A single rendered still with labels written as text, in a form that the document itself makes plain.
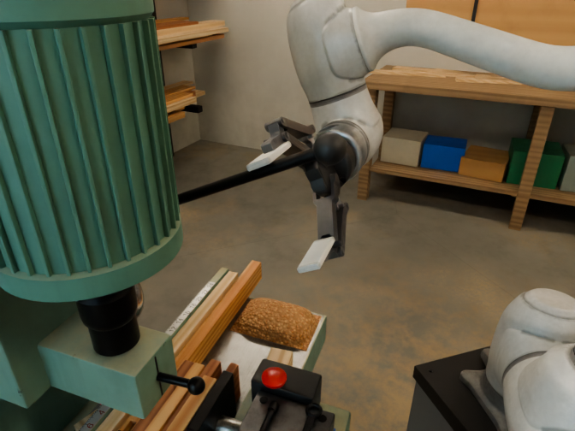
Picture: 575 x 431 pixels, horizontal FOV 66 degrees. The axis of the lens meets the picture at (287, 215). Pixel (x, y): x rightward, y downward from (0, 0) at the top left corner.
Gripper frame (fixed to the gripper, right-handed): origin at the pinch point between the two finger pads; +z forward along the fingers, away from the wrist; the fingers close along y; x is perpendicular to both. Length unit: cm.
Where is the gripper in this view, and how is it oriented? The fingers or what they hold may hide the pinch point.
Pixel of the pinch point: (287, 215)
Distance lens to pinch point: 52.1
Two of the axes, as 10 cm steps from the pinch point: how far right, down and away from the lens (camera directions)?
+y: -4.2, -8.6, -2.8
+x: 8.4, -2.5, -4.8
